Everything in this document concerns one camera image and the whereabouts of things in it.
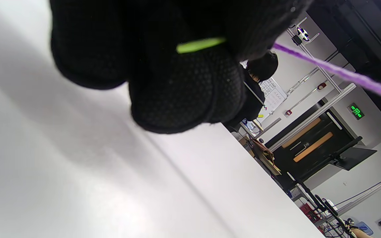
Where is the person's left hand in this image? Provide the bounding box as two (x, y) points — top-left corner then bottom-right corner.
(49, 0), (313, 134)

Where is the lime green plastic needle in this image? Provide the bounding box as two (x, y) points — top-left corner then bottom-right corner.
(176, 37), (227, 54)

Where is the purple thread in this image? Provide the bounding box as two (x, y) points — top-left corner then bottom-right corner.
(273, 42), (381, 105)

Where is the black monitor on arm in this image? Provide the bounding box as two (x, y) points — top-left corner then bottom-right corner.
(329, 136), (378, 172)

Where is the brown cloth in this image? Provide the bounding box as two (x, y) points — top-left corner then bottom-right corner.
(250, 139), (282, 176)

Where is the black double door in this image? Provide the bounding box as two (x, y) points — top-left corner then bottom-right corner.
(265, 111), (363, 187)

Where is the green exit sign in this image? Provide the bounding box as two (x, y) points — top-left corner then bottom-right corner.
(347, 102), (365, 121)

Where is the white wall chart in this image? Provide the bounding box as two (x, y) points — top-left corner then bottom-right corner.
(240, 59), (289, 115)

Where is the white wall-mounted tracking camera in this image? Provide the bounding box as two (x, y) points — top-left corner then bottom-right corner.
(291, 25), (311, 46)

